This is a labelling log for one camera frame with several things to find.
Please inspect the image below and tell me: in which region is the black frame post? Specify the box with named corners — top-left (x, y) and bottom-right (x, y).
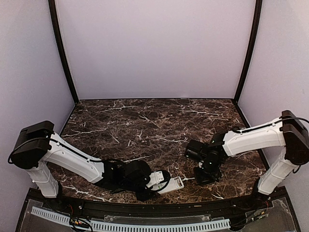
top-left (48, 0), bottom-right (79, 104)
top-left (233, 0), bottom-right (263, 104)

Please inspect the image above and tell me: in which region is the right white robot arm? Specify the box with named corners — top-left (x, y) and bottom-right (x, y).
top-left (185, 110), bottom-right (309, 210)

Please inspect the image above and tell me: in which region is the left black frame post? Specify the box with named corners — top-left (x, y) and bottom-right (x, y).
top-left (48, 0), bottom-right (79, 104)

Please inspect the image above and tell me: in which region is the black front rail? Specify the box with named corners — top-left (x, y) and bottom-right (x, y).
top-left (60, 184), bottom-right (287, 219)

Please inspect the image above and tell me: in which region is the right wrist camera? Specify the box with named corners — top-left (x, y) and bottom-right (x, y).
top-left (184, 140), bottom-right (204, 161)

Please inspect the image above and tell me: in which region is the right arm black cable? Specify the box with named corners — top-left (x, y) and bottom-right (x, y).
top-left (280, 116), bottom-right (309, 129)

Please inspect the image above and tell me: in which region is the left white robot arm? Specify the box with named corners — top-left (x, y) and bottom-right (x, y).
top-left (8, 121), bottom-right (171, 211)

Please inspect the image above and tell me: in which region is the right black frame post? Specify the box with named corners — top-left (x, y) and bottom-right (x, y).
top-left (233, 0), bottom-right (263, 104)

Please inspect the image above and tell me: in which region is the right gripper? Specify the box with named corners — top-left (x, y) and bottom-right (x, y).
top-left (193, 160), bottom-right (222, 186)

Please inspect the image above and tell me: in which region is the white remote control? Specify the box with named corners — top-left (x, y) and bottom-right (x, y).
top-left (158, 176), bottom-right (184, 194)

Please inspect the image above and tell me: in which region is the white slotted cable duct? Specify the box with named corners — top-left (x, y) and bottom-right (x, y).
top-left (31, 206), bottom-right (230, 232)

